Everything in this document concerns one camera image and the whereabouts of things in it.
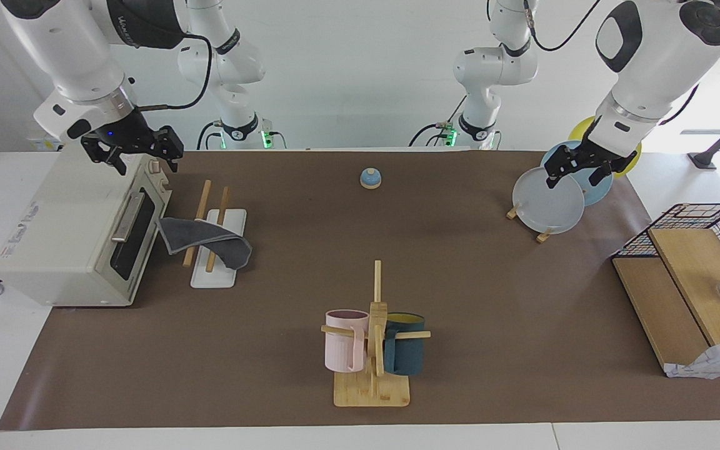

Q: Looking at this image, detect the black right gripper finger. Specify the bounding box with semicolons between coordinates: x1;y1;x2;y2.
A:
159;125;184;173
102;150;128;176

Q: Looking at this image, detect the purple and grey towel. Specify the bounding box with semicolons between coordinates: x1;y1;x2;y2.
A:
158;217;253;271

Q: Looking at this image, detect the wooden plate rack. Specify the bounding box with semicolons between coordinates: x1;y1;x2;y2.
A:
506;203;554;244

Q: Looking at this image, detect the white base wooden towel rack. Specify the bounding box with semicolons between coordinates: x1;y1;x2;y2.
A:
182;179;248;289

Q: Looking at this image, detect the light blue plate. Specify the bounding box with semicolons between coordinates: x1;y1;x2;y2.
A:
540;141;614;207

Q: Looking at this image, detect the yellow plate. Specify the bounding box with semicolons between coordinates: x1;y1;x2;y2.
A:
568;116;642;173

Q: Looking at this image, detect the pale grey plate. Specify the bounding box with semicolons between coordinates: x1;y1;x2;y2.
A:
512;166;586;235

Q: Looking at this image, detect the beige toaster oven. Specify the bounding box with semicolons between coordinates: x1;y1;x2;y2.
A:
0;149;173;308

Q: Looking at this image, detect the white patterned cloth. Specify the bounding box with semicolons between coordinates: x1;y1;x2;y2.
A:
663;336;720;379

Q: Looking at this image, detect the brown table mat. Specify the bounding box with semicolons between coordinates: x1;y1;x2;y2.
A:
0;150;720;432

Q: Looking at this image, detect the dark teal mug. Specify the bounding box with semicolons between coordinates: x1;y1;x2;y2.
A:
383;312;426;376

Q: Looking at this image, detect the pink mug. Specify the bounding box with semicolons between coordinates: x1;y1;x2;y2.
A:
324;309;370;373

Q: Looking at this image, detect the wooden mug tree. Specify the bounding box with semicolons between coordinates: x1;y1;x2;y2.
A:
321;260;431;408

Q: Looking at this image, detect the black right base cable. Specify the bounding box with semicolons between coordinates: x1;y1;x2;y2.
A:
196;121;223;151

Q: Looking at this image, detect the black base cable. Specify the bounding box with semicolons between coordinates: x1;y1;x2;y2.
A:
409;94;468;149
196;121;223;151

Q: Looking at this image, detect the black wire basket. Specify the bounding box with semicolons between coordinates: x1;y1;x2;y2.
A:
610;202;720;271

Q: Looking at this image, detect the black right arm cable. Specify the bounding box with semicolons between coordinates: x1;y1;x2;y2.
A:
138;34;213;112

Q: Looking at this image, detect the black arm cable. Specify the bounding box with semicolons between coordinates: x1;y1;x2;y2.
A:
522;0;601;52
138;34;213;112

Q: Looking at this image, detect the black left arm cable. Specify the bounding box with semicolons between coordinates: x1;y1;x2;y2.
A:
522;0;601;52

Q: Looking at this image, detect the black left base cable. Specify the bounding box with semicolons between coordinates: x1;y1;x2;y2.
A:
409;94;468;149

